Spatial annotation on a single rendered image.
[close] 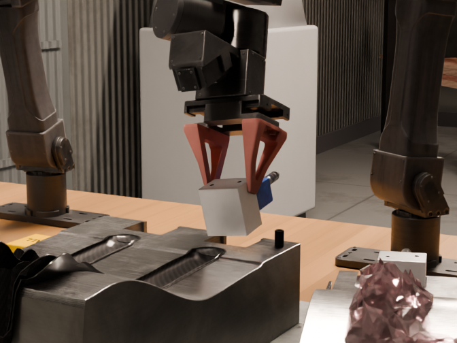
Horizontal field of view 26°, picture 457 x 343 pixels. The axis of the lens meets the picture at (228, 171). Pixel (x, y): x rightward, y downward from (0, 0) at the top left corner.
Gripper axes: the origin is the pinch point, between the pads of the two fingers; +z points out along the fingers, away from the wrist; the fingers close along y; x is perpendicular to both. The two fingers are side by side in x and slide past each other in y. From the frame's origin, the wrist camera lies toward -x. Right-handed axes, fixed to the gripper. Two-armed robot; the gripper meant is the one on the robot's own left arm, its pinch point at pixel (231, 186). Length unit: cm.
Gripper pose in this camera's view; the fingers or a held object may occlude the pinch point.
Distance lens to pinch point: 107.5
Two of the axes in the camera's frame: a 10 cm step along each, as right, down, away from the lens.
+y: 8.5, -0.4, -5.2
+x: 5.2, 2.0, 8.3
